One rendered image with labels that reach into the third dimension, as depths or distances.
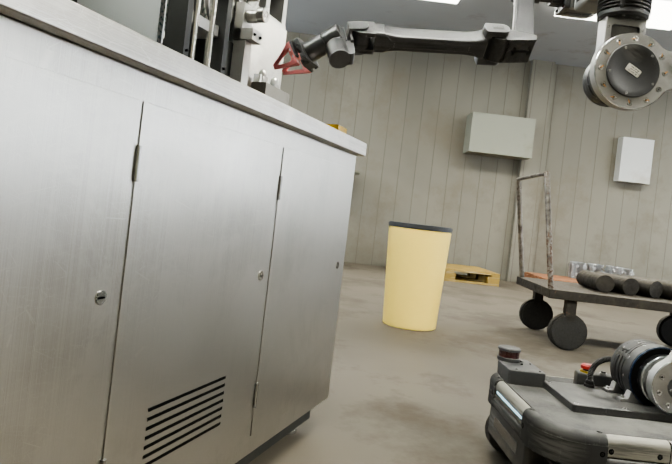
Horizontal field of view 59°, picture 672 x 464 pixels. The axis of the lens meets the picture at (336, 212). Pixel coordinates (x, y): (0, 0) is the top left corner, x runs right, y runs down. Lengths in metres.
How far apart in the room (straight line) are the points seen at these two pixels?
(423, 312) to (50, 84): 3.14
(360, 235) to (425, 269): 4.34
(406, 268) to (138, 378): 2.79
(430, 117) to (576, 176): 2.14
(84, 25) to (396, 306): 3.12
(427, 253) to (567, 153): 5.19
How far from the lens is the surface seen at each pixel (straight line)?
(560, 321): 3.88
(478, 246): 8.22
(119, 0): 1.50
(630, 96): 1.73
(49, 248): 0.84
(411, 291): 3.69
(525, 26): 1.83
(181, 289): 1.08
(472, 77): 8.38
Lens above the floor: 0.68
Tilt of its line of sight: level
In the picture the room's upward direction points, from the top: 7 degrees clockwise
